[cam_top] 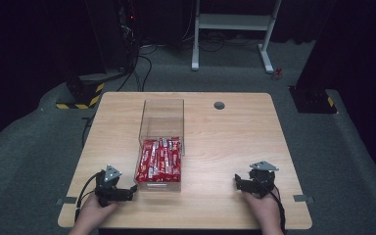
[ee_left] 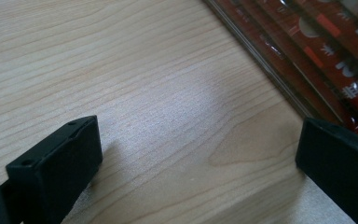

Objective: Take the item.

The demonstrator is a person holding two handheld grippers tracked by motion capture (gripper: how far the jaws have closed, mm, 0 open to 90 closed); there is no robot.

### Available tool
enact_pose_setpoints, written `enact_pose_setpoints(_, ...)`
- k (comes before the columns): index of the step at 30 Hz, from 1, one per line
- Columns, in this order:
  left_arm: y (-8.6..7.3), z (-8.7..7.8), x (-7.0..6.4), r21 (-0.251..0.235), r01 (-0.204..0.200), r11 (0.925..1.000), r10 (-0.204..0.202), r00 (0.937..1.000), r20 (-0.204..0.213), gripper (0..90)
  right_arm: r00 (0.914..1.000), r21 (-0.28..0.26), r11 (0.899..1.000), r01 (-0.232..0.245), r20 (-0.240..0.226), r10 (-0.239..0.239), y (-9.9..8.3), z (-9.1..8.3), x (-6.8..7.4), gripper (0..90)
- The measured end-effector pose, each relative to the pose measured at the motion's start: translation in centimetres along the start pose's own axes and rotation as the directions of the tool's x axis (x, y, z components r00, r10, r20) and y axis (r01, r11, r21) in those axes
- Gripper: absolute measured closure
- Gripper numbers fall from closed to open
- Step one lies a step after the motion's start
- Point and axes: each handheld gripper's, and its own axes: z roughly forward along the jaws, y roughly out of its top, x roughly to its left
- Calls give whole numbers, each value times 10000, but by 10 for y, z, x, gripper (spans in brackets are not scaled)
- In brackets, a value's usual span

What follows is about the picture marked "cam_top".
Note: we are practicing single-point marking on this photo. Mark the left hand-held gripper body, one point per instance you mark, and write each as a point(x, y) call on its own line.
point(106, 189)

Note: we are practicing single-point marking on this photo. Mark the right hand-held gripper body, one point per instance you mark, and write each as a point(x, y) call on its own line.
point(261, 181)

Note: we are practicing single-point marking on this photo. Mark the person's left hand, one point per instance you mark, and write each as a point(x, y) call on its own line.
point(93, 210)

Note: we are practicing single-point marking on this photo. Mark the person's right hand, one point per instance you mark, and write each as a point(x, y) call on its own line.
point(261, 207)

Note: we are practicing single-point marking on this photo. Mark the pile of red snack packets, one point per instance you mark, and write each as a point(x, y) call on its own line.
point(160, 161)

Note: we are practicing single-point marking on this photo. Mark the grey tape strip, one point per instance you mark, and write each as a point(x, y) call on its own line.
point(303, 198)
point(66, 200)

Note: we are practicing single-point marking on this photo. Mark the tall clear acrylic box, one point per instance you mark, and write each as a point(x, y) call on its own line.
point(162, 120)

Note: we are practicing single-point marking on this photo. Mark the grey round table grommet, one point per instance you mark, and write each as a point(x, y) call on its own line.
point(219, 105)

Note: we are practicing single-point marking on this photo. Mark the small red floor object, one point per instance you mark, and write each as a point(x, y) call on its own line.
point(277, 73)

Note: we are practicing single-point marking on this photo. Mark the black column with base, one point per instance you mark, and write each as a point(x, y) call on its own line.
point(313, 81)

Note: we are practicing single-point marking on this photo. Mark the white metal stand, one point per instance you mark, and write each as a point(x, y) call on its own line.
point(231, 22)

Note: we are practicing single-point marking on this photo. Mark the dark equipment rack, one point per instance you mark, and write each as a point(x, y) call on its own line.
point(114, 32)

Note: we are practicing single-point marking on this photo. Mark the black post with striped base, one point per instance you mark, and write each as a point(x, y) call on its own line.
point(83, 94)

